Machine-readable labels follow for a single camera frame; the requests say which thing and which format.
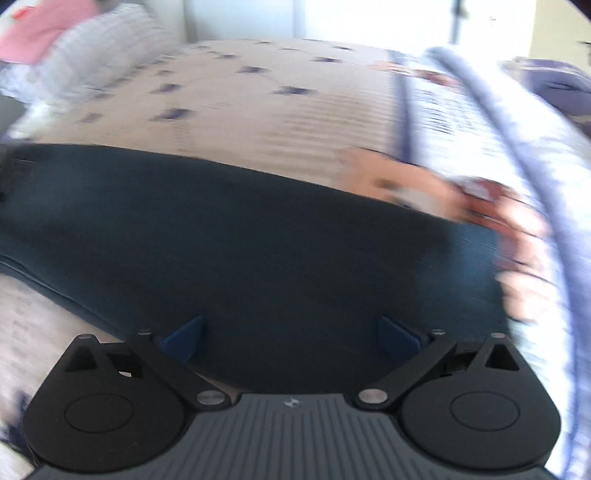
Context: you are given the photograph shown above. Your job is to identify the purple plaid fleece blanket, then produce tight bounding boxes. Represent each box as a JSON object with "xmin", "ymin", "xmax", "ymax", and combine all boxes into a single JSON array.
[{"xmin": 422, "ymin": 46, "xmax": 591, "ymax": 480}]

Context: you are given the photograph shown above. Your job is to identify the dark blue jeans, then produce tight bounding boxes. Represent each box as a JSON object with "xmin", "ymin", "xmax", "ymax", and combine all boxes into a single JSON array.
[{"xmin": 0, "ymin": 143, "xmax": 509, "ymax": 395}]

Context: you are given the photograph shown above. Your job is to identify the purple checked pillow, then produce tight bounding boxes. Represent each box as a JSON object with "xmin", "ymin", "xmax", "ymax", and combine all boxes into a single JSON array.
[{"xmin": 0, "ymin": 4, "xmax": 178, "ymax": 139}]

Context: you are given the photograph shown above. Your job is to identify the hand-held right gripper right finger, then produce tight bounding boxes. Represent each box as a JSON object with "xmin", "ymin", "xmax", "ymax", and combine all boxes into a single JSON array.
[{"xmin": 358, "ymin": 315, "xmax": 522, "ymax": 411}]

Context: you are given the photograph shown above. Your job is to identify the purple patterned cushion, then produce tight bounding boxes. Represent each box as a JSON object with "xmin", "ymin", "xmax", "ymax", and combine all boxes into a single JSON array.
[{"xmin": 503, "ymin": 58, "xmax": 591, "ymax": 121}]

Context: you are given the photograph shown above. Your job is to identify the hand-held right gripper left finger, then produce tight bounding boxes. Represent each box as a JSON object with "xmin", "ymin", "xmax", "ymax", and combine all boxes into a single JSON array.
[{"xmin": 62, "ymin": 315, "xmax": 232, "ymax": 412}]

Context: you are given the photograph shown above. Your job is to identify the printed bear blanket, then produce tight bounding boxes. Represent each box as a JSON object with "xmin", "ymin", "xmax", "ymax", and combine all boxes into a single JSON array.
[{"xmin": 0, "ymin": 39, "xmax": 568, "ymax": 480}]

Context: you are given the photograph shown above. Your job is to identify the pink pillow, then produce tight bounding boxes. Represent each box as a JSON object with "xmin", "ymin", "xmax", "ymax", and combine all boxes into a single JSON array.
[{"xmin": 0, "ymin": 0, "xmax": 100, "ymax": 65}]

